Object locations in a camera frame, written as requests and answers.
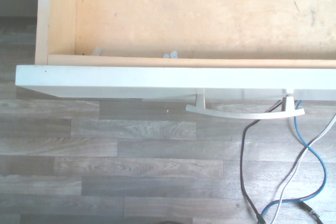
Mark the white drawer with wooden interior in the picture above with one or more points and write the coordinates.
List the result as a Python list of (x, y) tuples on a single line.
[(168, 78)]

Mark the small white plastic piece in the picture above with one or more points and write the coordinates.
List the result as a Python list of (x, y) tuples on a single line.
[(173, 54), (166, 56)]

